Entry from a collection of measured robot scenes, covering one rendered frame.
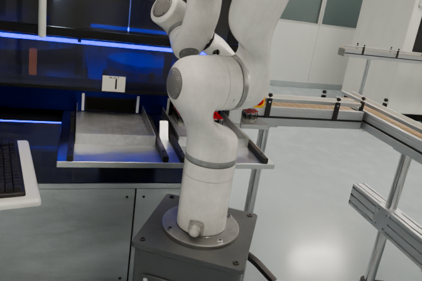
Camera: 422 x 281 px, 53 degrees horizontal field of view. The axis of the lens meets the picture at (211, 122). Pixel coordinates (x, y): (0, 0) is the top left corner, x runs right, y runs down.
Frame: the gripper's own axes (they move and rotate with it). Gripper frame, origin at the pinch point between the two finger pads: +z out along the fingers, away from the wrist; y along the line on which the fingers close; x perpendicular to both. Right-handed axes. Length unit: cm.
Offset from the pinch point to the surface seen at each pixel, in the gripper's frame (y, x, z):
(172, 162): -6.8, 35.7, 5.2
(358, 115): 14, -15, 106
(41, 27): 45, 38, -29
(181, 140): 4.9, 33.1, 14.4
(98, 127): 25, 53, 0
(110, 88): 38, 43, 2
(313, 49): 348, -38, 484
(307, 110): 22, 0, 82
